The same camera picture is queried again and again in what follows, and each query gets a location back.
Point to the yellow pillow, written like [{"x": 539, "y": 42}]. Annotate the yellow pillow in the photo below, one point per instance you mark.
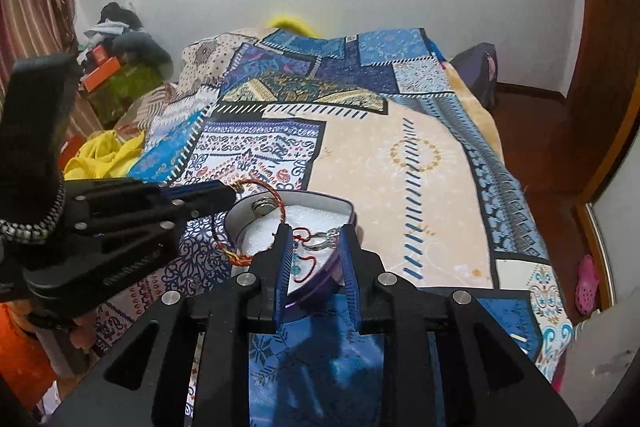
[{"x": 293, "y": 24}]

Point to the pink slipper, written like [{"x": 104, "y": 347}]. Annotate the pink slipper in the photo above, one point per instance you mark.
[{"x": 586, "y": 291}]

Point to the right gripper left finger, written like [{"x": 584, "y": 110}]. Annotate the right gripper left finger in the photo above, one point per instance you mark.
[{"x": 186, "y": 363}]

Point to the brown wooden door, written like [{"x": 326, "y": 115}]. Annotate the brown wooden door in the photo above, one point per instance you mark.
[{"x": 604, "y": 97}]

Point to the orange box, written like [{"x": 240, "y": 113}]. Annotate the orange box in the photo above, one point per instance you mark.
[{"x": 101, "y": 74}]

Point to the blue patchwork bed blanket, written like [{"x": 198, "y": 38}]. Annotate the blue patchwork bed blanket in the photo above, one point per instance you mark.
[{"x": 374, "y": 119}]

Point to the wooden wardrobe with white doors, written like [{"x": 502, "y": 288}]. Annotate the wooden wardrobe with white doors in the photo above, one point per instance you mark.
[{"x": 607, "y": 211}]

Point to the dark blue bag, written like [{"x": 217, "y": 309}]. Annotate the dark blue bag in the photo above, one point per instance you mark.
[{"x": 478, "y": 69}]

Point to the purple heart-shaped tin box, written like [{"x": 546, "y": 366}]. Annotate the purple heart-shaped tin box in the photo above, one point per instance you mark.
[{"x": 316, "y": 220}]

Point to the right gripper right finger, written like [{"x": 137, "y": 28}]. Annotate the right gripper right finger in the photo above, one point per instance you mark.
[{"x": 446, "y": 360}]

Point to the striped orange cloth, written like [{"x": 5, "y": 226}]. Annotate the striped orange cloth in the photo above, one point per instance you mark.
[{"x": 140, "y": 114}]

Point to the clothes pile on stand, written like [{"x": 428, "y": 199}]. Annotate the clothes pile on stand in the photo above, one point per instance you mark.
[{"x": 120, "y": 33}]

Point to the striped brown curtain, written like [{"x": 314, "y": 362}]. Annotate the striped brown curtain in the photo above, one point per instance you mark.
[{"x": 31, "y": 28}]

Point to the yellow cloth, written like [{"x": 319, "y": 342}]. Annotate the yellow cloth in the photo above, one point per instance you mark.
[{"x": 105, "y": 156}]

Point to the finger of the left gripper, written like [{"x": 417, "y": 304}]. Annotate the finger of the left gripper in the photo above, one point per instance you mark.
[{"x": 201, "y": 199}]

